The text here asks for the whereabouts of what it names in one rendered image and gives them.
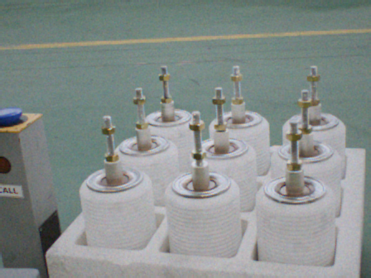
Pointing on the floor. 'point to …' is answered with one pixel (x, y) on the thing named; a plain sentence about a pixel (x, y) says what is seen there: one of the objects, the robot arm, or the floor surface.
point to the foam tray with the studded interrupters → (90, 269)
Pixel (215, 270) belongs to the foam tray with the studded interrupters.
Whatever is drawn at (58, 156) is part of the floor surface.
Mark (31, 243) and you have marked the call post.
